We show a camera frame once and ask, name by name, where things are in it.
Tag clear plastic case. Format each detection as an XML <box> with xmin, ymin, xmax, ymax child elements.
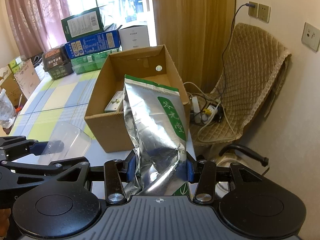
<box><xmin>38</xmin><ymin>122</ymin><xmax>92</xmax><ymax>165</ymax></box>

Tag slim white green medicine box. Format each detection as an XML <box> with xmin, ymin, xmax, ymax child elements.
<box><xmin>104</xmin><ymin>90</ymin><xmax>124</xmax><ymax>113</ymax></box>

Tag silver green tea bag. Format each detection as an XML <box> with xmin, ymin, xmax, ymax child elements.
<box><xmin>123</xmin><ymin>75</ymin><xmax>189</xmax><ymax>197</ymax></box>

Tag grey printed plastic bag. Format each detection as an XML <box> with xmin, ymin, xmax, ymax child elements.
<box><xmin>0</xmin><ymin>88</ymin><xmax>16</xmax><ymax>129</ymax></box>

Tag white power strip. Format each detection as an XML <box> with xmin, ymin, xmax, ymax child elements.
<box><xmin>190</xmin><ymin>96</ymin><xmax>224</xmax><ymax>125</ymax></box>

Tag checked tablecloth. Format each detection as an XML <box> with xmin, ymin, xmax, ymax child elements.
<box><xmin>8</xmin><ymin>68</ymin><xmax>198</xmax><ymax>201</ymax></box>

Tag brown white hanger box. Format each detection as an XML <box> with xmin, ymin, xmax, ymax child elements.
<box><xmin>1</xmin><ymin>73</ymin><xmax>27</xmax><ymax>107</ymax></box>

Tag pink white paper envelope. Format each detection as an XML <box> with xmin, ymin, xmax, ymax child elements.
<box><xmin>14</xmin><ymin>60</ymin><xmax>41</xmax><ymax>99</ymax></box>

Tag green tissue packs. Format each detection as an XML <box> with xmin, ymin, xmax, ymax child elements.
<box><xmin>8</xmin><ymin>56</ymin><xmax>26</xmax><ymax>74</ymax></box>

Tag black Honglu food container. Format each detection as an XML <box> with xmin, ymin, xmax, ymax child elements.
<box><xmin>42</xmin><ymin>44</ymin><xmax>73</xmax><ymax>80</ymax></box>

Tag quilted beige chair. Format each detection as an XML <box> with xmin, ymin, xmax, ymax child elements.
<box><xmin>190</xmin><ymin>23</ymin><xmax>291</xmax><ymax>158</ymax></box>

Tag green wrapped carton pack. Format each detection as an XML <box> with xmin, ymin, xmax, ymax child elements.
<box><xmin>71</xmin><ymin>47</ymin><xmax>121</xmax><ymax>75</ymax></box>

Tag brown cardboard box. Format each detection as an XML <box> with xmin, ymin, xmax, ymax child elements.
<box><xmin>85</xmin><ymin>45</ymin><xmax>191</xmax><ymax>153</ymax></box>

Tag blue milk carton box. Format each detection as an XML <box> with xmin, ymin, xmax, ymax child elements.
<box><xmin>65</xmin><ymin>29</ymin><xmax>121</xmax><ymax>59</ymax></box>

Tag white tall box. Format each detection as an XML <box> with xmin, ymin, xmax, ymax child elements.
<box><xmin>119</xmin><ymin>25</ymin><xmax>150</xmax><ymax>50</ymax></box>

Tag pink curtain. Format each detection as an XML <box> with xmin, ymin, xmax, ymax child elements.
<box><xmin>5</xmin><ymin>0</ymin><xmax>70</xmax><ymax>57</ymax></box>

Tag dark green top carton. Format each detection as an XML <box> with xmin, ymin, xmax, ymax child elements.
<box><xmin>61</xmin><ymin>7</ymin><xmax>104</xmax><ymax>42</ymax></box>

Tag brown curtain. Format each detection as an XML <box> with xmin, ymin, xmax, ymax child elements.
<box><xmin>152</xmin><ymin>0</ymin><xmax>236</xmax><ymax>92</ymax></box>

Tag wall power socket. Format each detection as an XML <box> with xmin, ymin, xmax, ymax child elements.
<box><xmin>248</xmin><ymin>1</ymin><xmax>259</xmax><ymax>18</ymax></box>

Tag black charger wall cable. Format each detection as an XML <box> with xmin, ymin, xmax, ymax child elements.
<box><xmin>221</xmin><ymin>3</ymin><xmax>256</xmax><ymax>98</ymax></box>

